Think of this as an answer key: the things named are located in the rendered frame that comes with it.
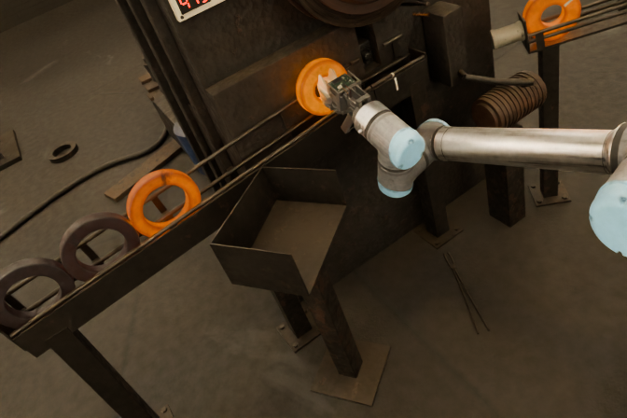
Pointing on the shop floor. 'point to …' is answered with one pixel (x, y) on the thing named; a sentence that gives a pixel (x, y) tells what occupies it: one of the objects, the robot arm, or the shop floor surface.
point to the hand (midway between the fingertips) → (321, 80)
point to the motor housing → (504, 114)
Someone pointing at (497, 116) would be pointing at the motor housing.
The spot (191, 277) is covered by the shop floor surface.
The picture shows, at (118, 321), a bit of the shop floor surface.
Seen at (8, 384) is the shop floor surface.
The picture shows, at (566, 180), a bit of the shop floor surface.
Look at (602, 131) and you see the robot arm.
